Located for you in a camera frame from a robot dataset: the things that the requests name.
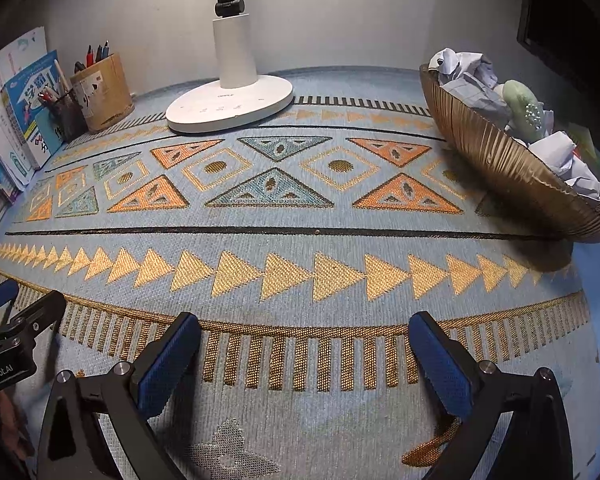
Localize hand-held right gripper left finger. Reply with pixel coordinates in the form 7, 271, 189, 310
36, 311, 202, 480

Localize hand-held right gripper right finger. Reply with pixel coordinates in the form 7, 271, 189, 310
408, 311, 574, 480

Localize golden ribbed bowl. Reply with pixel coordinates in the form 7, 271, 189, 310
419, 62, 600, 244

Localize pile of paper balls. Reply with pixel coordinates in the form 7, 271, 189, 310
427, 47, 600, 201

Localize black mesh pen holder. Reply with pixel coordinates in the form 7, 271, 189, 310
42, 87, 88, 143

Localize row of standing books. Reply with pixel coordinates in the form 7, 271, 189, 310
0, 25, 68, 206

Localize patterned woven mat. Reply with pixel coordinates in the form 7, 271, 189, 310
0, 67, 600, 480

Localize bunch of pencils and pens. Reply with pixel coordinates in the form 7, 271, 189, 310
37, 59, 76, 108

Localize bamboo pen holder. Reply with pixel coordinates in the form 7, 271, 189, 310
69, 52, 133, 133

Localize bunch of red black pens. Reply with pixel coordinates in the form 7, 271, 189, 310
72, 39, 112, 75

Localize white desk lamp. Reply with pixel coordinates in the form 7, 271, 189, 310
165, 0, 295, 135

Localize green plush toy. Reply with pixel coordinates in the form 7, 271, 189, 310
502, 80, 546, 143

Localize black monitor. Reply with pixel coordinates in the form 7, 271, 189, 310
516, 0, 600, 91

